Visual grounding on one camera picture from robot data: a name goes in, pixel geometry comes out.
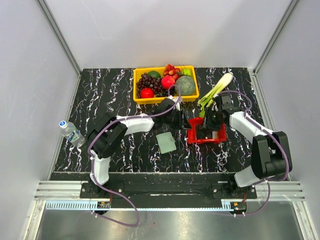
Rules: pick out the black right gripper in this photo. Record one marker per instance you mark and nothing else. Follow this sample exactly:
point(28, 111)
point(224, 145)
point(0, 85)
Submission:
point(207, 121)

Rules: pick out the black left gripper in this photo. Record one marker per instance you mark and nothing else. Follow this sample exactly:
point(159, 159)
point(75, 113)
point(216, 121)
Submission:
point(182, 120)

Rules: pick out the red plastic card tray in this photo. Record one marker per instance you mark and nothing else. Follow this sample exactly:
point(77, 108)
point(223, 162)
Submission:
point(197, 136)

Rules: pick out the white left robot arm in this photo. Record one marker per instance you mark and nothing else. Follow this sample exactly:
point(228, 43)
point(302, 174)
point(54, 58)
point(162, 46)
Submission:
point(108, 133)

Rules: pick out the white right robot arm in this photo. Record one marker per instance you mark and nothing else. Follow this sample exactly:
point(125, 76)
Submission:
point(270, 151)

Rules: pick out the white credit card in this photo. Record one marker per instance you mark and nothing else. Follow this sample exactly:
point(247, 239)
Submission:
point(215, 135)

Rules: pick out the green spring onion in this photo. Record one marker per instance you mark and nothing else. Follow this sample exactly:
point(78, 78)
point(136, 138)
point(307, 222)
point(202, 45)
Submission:
point(207, 100)

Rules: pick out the green netted melon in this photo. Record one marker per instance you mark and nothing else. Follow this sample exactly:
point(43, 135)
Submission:
point(185, 85)

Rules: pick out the red pomegranate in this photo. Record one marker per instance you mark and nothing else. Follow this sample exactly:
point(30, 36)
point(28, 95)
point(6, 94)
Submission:
point(167, 81)

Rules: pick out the red round fruit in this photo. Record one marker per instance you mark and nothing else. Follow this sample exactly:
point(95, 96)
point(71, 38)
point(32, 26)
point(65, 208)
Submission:
point(146, 93)

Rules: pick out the green apple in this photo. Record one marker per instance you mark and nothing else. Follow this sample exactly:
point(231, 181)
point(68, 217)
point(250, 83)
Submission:
point(186, 72)

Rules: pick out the green avocado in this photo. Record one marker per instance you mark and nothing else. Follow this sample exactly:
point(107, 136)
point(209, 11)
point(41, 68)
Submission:
point(154, 74)

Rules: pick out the dark purple grape bunch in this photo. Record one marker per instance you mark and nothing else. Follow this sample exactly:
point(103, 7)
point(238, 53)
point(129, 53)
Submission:
point(149, 82)

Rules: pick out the clear plastic water bottle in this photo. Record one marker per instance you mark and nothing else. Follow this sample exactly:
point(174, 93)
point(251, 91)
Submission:
point(69, 131)

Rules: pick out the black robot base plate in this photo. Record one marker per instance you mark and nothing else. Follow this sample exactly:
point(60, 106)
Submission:
point(149, 189)

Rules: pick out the aluminium frame rail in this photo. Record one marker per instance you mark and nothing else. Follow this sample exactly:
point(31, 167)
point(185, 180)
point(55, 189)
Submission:
point(87, 205)

